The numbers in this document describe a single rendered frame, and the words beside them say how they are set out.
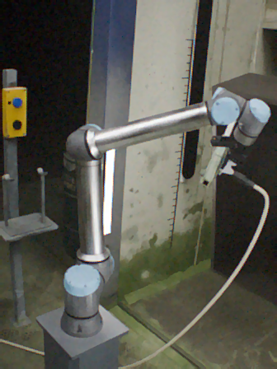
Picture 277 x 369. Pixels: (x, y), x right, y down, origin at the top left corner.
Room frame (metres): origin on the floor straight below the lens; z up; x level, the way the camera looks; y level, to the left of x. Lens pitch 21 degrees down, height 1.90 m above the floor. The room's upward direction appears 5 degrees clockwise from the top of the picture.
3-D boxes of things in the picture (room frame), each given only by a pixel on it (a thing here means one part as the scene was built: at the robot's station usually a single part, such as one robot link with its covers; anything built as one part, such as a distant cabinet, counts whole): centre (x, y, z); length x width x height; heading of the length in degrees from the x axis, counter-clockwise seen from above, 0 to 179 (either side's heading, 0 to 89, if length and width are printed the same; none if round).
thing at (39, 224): (2.09, 0.62, 0.95); 0.26 x 0.15 x 0.32; 132
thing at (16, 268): (2.21, 0.74, 0.82); 0.06 x 0.06 x 1.64; 42
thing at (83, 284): (1.50, 0.21, 0.83); 0.17 x 0.15 x 0.18; 169
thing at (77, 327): (1.49, 0.21, 0.69); 0.19 x 0.19 x 0.10
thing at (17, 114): (2.17, 0.70, 1.42); 0.12 x 0.06 x 0.26; 132
